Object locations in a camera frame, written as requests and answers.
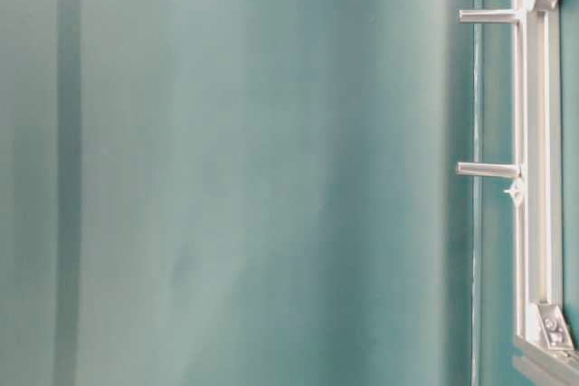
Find clear pin near frame middle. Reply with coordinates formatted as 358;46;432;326
456;162;521;179

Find clear pin near frame corner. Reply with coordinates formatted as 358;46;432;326
458;9;522;24

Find square aluminium extrusion frame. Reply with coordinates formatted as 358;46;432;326
508;0;578;385

